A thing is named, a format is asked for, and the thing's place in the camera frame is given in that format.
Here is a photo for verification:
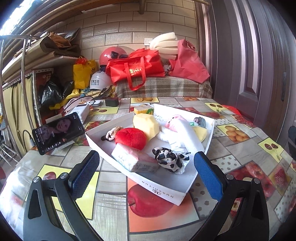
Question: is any braided rope toy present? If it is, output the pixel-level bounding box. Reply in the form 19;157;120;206
101;126;123;142

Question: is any black white cow-print cloth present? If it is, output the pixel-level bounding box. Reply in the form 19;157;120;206
152;147;191;175

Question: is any pink tissue pack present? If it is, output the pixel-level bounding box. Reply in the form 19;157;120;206
111;143;160;173

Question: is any white foam sheet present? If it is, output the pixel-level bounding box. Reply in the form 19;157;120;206
175;119;205;154

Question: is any red plush ball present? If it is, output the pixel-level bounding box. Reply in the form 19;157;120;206
115;128;147;150

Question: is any grey blue scrunchie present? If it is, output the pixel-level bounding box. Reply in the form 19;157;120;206
194;116;206;128

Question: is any pale yellow foam block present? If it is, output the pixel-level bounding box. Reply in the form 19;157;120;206
133;113;159;141

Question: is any yellow tissue pack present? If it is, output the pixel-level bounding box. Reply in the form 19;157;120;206
133;105;154;115

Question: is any yellow sponge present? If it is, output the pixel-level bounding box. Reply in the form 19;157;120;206
193;126;207;143

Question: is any pink fluffy plush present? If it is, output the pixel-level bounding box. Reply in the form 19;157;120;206
165;115;187;132

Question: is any fruit pattern tablecloth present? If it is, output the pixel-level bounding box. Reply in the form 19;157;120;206
1;97;295;240

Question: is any black smartphone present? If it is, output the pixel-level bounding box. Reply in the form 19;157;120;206
32;112;85;155

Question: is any white power bank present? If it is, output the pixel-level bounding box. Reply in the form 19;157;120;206
67;103;90;124

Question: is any red plastic bag on table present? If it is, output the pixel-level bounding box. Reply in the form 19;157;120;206
223;105;242;115

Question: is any black garbage bag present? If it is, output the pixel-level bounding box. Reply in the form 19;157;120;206
39;81;74;110

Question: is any black charger box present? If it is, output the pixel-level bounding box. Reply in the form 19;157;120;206
105;97;119;107

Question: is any white helmet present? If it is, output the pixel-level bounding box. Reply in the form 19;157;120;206
89;71;113;90

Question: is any yellow gift bag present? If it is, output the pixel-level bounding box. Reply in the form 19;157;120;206
73;56;97;89

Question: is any plaid covered bench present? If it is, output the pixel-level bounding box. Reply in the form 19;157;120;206
115;76;213;98

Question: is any red helmet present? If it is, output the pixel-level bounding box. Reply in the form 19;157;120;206
99;46;128;67

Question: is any crumpled red bag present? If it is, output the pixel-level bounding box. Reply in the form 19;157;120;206
169;39;210;84

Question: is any red tote bag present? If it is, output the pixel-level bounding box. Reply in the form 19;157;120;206
105;49;165;91

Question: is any cream foam stack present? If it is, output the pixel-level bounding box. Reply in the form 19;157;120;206
149;32;178;60

